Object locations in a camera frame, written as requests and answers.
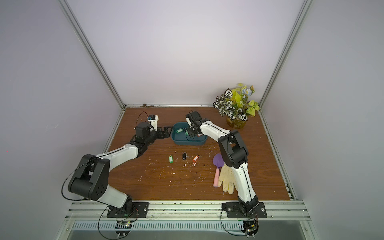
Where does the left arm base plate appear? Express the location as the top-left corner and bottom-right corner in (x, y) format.
(107, 202), (150, 219)

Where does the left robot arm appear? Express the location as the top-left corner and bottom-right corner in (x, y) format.
(68, 121), (173, 215)

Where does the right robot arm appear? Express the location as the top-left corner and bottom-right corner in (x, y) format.
(186, 111), (259, 216)

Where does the potted plant in yellow vase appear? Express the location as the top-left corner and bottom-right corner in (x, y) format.
(213, 83), (261, 129)

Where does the aluminium front rail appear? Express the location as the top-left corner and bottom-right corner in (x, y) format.
(65, 200), (311, 221)

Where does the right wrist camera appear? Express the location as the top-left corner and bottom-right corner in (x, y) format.
(186, 115), (192, 127)

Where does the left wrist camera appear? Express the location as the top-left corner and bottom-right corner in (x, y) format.
(148, 115), (159, 131)

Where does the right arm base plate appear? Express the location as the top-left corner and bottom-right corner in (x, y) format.
(222, 202), (268, 219)

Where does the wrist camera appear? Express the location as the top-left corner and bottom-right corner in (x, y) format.
(186, 115), (192, 127)
(148, 115), (159, 131)

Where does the teal plastic storage box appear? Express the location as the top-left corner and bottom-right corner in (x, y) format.
(171, 122), (208, 146)

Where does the controller board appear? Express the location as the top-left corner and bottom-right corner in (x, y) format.
(243, 218), (259, 238)
(115, 221), (133, 239)

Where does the left controller board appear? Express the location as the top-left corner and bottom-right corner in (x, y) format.
(115, 221), (133, 239)

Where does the right controller board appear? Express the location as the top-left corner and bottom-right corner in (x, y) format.
(243, 218), (259, 238)

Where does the purple trowel with pink handle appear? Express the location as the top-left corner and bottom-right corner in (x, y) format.
(213, 154), (224, 188)

